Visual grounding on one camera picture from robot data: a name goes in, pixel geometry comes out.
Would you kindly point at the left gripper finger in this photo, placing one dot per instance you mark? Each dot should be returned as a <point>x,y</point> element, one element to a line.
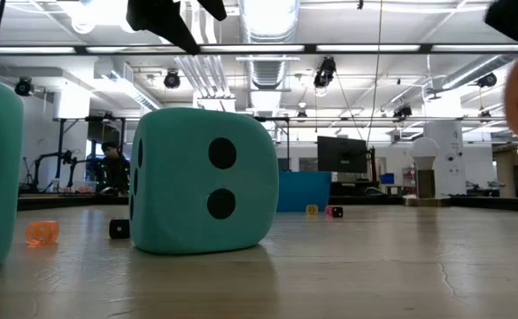
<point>216,8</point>
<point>156,17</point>

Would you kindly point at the small yellow die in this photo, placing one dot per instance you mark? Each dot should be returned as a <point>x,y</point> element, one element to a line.
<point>312,210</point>

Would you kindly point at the small pink die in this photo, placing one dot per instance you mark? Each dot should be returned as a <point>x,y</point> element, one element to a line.
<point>328,212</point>

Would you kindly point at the black ceiling spotlight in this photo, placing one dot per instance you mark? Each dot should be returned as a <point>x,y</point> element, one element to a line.
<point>24,87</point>
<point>488,80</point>
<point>403,111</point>
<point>325,73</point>
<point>172,80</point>

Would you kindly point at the person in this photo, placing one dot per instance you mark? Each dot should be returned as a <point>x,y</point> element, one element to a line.
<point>113,170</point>

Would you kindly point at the white light bulb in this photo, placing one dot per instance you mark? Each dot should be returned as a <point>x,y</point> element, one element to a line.
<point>424,153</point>

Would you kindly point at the black computer monitor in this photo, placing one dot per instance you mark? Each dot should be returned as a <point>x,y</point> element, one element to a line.
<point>342,154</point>

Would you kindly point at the blue plastic bin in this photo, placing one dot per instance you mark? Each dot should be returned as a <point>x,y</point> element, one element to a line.
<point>305,190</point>

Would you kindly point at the blue storage box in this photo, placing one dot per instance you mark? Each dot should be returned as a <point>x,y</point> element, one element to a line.
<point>387,178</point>

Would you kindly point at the small black die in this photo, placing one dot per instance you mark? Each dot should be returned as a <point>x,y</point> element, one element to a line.
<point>119,229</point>
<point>337,212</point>

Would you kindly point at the small orange die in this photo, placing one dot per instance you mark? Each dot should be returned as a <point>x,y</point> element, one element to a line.
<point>41,232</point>

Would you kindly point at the silver ventilation duct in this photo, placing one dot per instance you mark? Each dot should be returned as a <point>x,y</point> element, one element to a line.
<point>475,71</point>
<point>267,26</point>

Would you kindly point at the black aluminium frame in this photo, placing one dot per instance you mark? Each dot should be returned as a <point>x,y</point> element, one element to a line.
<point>64,202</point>

